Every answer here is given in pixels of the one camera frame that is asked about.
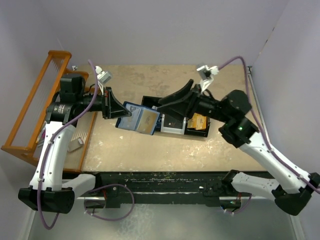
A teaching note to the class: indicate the pile of gold cards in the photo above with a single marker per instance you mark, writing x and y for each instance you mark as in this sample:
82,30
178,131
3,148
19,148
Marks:
198,122

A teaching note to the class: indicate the aluminium frame rail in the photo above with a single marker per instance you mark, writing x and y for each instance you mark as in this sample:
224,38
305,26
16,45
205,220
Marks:
86,184

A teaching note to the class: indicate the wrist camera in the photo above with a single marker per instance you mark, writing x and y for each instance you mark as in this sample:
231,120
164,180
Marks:
102,77
207,75

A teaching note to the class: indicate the pink white marker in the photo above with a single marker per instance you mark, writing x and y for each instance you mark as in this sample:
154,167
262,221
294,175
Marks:
41,134

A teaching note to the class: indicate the pile of black cards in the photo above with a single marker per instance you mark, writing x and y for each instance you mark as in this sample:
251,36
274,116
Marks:
170,122

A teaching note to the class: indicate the silver VIP card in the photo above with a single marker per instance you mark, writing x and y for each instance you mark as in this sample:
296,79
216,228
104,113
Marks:
130,123

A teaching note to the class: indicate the black bin with gold cards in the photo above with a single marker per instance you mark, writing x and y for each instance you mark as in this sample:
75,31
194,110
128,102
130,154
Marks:
200,133

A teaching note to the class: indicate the small grey box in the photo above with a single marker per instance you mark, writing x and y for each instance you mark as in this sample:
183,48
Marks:
75,144

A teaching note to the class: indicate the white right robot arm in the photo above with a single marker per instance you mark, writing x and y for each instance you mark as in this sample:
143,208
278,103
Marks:
290,187

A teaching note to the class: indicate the orange wooden rack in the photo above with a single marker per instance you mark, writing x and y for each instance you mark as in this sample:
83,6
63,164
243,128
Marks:
22,142

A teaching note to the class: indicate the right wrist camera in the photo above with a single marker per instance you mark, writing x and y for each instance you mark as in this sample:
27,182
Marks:
207,75

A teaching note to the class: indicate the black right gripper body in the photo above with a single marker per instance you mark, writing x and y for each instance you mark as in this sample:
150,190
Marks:
197,102

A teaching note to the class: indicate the blue leather card holder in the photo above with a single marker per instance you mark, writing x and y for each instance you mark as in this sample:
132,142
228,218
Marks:
119,119

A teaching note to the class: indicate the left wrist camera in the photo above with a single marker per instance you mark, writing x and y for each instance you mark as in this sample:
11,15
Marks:
102,77

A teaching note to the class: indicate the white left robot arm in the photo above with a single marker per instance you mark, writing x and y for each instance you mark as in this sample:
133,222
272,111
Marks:
46,192

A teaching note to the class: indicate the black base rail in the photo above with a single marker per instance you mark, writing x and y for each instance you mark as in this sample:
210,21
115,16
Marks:
115,197

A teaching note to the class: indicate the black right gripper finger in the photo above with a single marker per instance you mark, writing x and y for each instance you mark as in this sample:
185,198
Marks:
178,94
176,109

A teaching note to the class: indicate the white middle bin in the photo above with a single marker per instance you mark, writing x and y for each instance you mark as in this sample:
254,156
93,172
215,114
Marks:
174,131

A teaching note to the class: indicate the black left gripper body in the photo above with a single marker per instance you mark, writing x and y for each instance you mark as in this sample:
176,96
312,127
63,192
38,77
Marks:
106,103

